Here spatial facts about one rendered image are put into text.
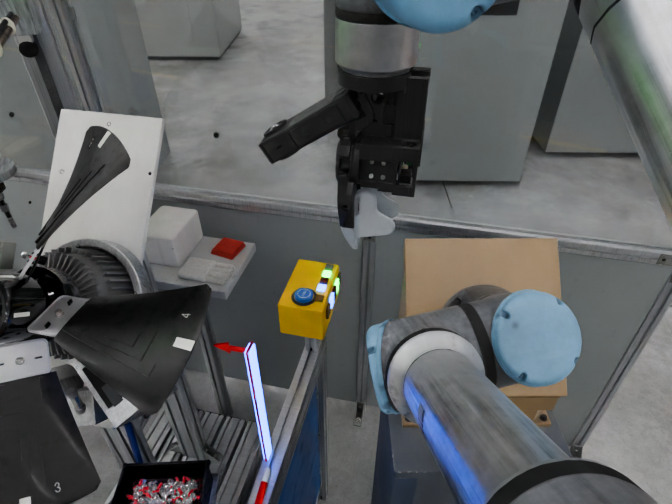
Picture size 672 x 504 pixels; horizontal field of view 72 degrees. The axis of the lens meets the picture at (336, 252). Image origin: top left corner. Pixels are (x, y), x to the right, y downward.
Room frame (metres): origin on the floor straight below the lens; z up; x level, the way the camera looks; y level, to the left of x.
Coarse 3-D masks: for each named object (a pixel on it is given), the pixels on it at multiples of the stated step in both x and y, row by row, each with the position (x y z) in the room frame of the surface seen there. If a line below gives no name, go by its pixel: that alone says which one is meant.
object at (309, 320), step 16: (304, 272) 0.81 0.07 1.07; (320, 272) 0.81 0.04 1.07; (336, 272) 0.81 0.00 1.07; (288, 288) 0.75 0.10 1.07; (288, 304) 0.70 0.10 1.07; (304, 304) 0.70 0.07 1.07; (320, 304) 0.70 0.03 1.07; (288, 320) 0.70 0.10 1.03; (304, 320) 0.69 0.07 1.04; (320, 320) 0.68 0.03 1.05; (304, 336) 0.69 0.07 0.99; (320, 336) 0.68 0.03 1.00
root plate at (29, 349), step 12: (0, 348) 0.53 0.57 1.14; (12, 348) 0.53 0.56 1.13; (24, 348) 0.54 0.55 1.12; (36, 348) 0.55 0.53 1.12; (48, 348) 0.55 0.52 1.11; (0, 360) 0.51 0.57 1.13; (12, 360) 0.52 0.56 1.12; (36, 360) 0.53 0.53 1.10; (48, 360) 0.54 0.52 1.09; (0, 372) 0.50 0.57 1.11; (12, 372) 0.50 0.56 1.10; (24, 372) 0.51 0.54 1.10; (36, 372) 0.52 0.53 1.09; (48, 372) 0.52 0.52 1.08
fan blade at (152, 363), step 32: (192, 288) 0.60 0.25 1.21; (96, 320) 0.54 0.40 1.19; (128, 320) 0.54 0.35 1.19; (160, 320) 0.54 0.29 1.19; (192, 320) 0.54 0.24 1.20; (96, 352) 0.48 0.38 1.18; (128, 352) 0.48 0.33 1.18; (160, 352) 0.48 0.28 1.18; (128, 384) 0.44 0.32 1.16; (160, 384) 0.44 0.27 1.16
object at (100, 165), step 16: (96, 128) 0.81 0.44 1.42; (96, 144) 0.76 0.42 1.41; (112, 144) 0.72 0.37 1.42; (80, 160) 0.77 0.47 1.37; (96, 160) 0.71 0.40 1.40; (112, 160) 0.69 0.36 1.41; (128, 160) 0.67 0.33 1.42; (80, 176) 0.70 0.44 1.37; (96, 176) 0.67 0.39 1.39; (112, 176) 0.66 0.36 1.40; (64, 192) 0.73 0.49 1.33; (80, 192) 0.66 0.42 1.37; (96, 192) 0.64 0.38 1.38; (64, 208) 0.65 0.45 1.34; (48, 224) 0.65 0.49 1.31
